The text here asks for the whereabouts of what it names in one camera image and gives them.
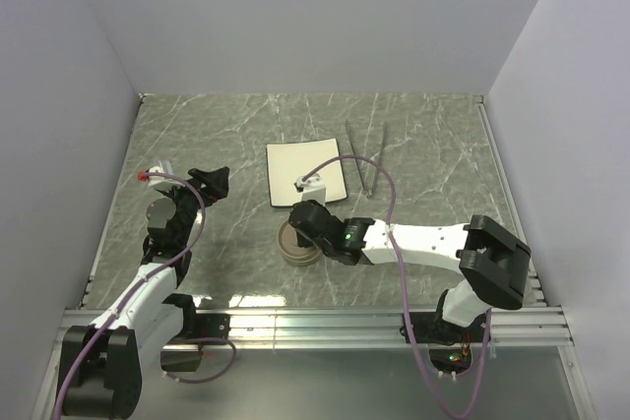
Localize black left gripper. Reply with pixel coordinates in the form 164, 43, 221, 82
159, 166, 228, 246

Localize brown round lunch box lid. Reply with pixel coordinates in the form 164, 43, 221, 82
277, 220, 322, 257

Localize steel serving tongs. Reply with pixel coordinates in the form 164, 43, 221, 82
345, 119, 389, 199

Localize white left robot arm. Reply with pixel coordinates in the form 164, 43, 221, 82
52, 161, 229, 419

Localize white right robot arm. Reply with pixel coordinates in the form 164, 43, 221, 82
288, 201, 532, 345

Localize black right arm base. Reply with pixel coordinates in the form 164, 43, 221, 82
409, 312, 492, 380

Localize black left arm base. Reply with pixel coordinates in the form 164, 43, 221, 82
160, 294, 231, 379

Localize round steel lunch box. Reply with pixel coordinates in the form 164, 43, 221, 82
283, 253, 321, 268

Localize white rectangular plate, black rim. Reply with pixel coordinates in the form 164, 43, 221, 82
266, 139, 347, 208

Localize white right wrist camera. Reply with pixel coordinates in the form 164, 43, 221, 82
294, 173, 326, 207

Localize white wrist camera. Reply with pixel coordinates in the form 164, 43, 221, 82
294, 173, 326, 207
137, 159, 179, 192

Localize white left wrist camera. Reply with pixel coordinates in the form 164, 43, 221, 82
137, 159, 179, 192

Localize aluminium front rail frame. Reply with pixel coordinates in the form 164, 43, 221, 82
53, 306, 575, 350

